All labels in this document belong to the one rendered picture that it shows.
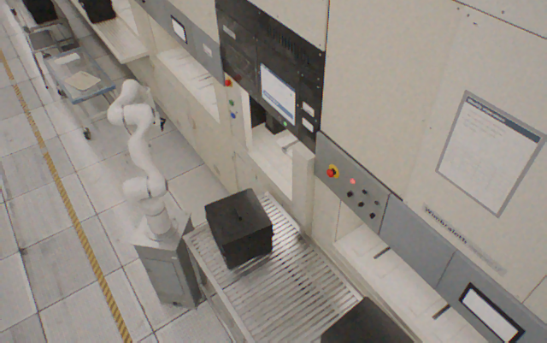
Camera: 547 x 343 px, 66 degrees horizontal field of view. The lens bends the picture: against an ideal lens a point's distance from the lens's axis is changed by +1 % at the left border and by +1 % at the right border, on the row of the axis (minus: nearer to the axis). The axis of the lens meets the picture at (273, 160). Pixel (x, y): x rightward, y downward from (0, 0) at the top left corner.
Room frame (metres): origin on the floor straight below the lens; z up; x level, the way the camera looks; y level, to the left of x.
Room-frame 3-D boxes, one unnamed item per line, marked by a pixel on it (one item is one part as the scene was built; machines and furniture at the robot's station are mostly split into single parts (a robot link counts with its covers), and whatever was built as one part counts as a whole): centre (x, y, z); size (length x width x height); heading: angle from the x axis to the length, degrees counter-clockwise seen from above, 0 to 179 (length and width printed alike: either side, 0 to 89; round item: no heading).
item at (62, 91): (3.61, 1.90, 0.24); 0.97 x 0.52 x 0.48; 35
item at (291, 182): (1.98, -0.32, 0.98); 0.95 x 0.88 x 1.95; 123
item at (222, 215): (1.35, 0.20, 0.98); 0.29 x 0.29 x 0.13; 25
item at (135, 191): (1.46, 0.71, 1.07); 0.19 x 0.12 x 0.24; 98
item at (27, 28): (5.03, 2.80, 0.24); 0.94 x 0.53 x 0.48; 32
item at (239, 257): (1.35, 0.20, 0.85); 0.28 x 0.28 x 0.17; 25
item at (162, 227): (1.47, 0.68, 0.85); 0.19 x 0.19 x 0.18
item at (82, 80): (3.45, 1.82, 0.47); 0.31 x 0.23 x 0.02; 54
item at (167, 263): (1.47, 0.68, 0.38); 0.28 x 0.28 x 0.76; 78
